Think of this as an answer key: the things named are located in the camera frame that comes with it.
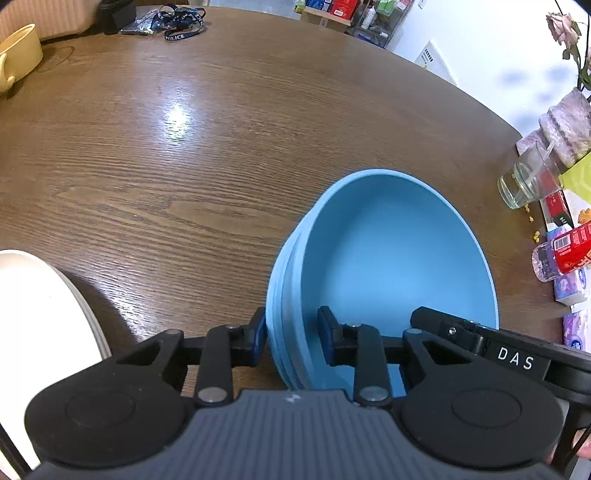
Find blue bowl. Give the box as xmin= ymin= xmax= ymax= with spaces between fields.
xmin=287 ymin=169 xmax=499 ymax=392
xmin=266 ymin=235 xmax=297 ymax=390
xmin=276 ymin=222 xmax=311 ymax=390

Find cream plate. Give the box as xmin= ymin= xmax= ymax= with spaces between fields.
xmin=1 ymin=250 xmax=111 ymax=468

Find person's right hand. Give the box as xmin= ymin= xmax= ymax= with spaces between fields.
xmin=545 ymin=449 xmax=556 ymax=465

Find purple tissue pack near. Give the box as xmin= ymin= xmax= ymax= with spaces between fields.
xmin=563 ymin=309 xmax=591 ymax=353

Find purple tissue pack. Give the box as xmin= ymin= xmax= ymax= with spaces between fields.
xmin=563 ymin=309 xmax=591 ymax=353
xmin=554 ymin=268 xmax=590 ymax=306

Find purple tissue pack far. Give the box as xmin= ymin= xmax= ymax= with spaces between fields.
xmin=554 ymin=268 xmax=590 ymax=306

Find red flat box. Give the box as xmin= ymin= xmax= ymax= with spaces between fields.
xmin=544 ymin=190 xmax=574 ymax=228

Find clear drinking glass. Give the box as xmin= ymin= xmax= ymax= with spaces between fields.
xmin=497 ymin=142 xmax=563 ymax=210

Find pink textured vase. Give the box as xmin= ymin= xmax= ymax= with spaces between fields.
xmin=516 ymin=89 xmax=590 ymax=169

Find brown cardboard box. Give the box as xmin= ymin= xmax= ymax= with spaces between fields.
xmin=301 ymin=6 xmax=351 ymax=33

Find red gift box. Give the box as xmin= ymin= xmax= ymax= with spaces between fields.
xmin=329 ymin=0 xmax=359 ymax=20

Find dried pink flowers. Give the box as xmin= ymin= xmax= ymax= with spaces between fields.
xmin=546 ymin=1 xmax=590 ymax=93

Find black round pouch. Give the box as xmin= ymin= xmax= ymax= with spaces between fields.
xmin=97 ymin=0 xmax=136 ymax=35

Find yellow ceramic mug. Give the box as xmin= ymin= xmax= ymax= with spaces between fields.
xmin=0 ymin=23 xmax=43 ymax=93

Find pink ribbed suitcase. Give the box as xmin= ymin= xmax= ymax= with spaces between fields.
xmin=0 ymin=0 xmax=100 ymax=40

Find wire storage rack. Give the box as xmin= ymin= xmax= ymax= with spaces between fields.
xmin=351 ymin=0 xmax=414 ymax=49

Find blue black lanyard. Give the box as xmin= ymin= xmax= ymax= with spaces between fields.
xmin=120 ymin=3 xmax=209 ymax=43

